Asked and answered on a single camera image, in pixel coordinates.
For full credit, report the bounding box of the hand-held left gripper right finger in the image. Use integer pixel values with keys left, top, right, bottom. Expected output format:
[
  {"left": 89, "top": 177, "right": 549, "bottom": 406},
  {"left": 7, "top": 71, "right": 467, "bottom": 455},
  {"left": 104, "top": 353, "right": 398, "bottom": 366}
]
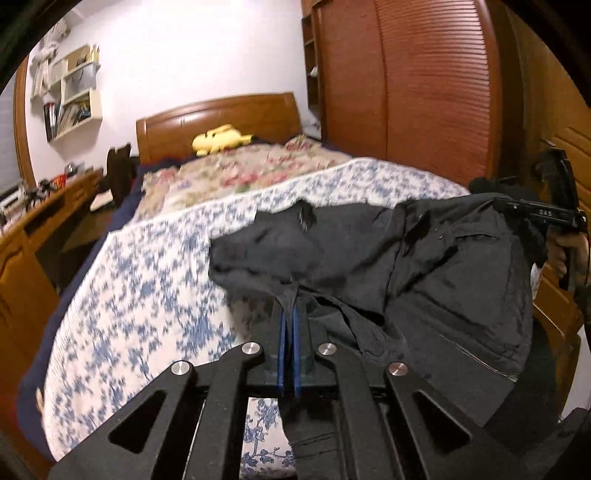
[{"left": 292, "top": 298, "right": 527, "bottom": 480}]

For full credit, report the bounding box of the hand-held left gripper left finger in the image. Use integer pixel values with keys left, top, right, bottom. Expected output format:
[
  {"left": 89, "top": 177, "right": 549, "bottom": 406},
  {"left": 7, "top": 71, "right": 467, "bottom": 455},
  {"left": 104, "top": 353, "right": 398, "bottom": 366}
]
[{"left": 48, "top": 295, "right": 291, "bottom": 480}]

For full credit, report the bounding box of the black jacket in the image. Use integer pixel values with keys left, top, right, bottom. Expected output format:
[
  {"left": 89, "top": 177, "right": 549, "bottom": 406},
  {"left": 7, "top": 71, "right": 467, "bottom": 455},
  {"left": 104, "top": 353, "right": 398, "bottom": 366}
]
[{"left": 209, "top": 191, "right": 548, "bottom": 480}]

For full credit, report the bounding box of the person's right hand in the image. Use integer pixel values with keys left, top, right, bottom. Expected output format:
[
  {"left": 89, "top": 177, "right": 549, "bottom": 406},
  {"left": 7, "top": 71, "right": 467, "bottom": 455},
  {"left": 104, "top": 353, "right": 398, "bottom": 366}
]
[{"left": 549, "top": 230, "right": 591, "bottom": 289}]

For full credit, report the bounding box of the wooden slatted wardrobe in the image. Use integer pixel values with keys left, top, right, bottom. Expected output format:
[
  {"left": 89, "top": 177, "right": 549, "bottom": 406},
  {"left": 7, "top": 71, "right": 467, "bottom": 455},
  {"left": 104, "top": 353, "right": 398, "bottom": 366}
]
[{"left": 301, "top": 0, "right": 513, "bottom": 185}]

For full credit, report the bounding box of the wooden bed with floral bedding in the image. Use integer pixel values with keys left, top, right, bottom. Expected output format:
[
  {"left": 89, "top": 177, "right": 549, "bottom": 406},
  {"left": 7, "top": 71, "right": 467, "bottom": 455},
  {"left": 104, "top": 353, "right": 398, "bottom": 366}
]
[{"left": 34, "top": 157, "right": 472, "bottom": 480}]

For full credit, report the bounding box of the pink floral quilt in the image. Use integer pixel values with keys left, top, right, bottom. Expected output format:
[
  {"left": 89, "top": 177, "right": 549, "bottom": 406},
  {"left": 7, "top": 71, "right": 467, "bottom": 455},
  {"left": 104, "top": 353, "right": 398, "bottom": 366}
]
[{"left": 134, "top": 134, "right": 354, "bottom": 222}]

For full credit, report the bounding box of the yellow plush toy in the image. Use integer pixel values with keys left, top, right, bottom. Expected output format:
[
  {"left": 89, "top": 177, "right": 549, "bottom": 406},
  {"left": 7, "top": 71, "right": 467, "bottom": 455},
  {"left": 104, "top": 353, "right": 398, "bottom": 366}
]
[{"left": 191, "top": 124, "right": 254, "bottom": 158}]

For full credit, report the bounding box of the black office chair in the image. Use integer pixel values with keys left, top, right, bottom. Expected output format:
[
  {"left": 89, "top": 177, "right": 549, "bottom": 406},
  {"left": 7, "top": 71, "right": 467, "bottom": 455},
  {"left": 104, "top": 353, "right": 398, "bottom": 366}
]
[{"left": 99, "top": 145, "right": 139, "bottom": 208}]

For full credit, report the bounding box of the wooden bed headboard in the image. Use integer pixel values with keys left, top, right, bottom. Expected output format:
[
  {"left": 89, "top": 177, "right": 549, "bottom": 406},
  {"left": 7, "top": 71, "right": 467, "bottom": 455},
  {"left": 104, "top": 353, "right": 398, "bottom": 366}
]
[{"left": 135, "top": 92, "right": 303, "bottom": 166}]

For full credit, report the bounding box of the wooden desk with cabinets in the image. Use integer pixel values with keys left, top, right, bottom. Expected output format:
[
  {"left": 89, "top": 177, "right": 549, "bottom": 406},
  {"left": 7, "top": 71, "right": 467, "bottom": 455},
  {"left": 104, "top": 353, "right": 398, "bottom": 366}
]
[{"left": 0, "top": 166, "right": 105, "bottom": 370}]

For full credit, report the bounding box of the black gadget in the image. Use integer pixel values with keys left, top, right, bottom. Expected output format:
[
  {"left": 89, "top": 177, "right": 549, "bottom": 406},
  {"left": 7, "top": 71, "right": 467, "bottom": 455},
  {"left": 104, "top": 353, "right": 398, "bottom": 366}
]
[{"left": 25, "top": 180, "right": 56, "bottom": 208}]

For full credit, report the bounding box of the grey window blind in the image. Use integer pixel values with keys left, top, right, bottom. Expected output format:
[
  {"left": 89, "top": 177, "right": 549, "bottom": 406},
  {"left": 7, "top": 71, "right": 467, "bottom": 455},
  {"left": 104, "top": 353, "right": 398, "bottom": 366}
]
[{"left": 0, "top": 99, "right": 19, "bottom": 195}]

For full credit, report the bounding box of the white fabric bundle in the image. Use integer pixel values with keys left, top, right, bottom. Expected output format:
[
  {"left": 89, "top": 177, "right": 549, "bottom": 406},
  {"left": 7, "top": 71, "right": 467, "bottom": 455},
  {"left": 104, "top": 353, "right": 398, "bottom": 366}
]
[{"left": 28, "top": 21, "right": 70, "bottom": 102}]

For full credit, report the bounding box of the white wall shelf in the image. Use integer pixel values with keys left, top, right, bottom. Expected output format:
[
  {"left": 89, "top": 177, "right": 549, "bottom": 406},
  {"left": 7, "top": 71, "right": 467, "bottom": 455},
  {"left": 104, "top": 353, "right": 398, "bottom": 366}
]
[{"left": 44, "top": 44, "right": 103, "bottom": 143}]

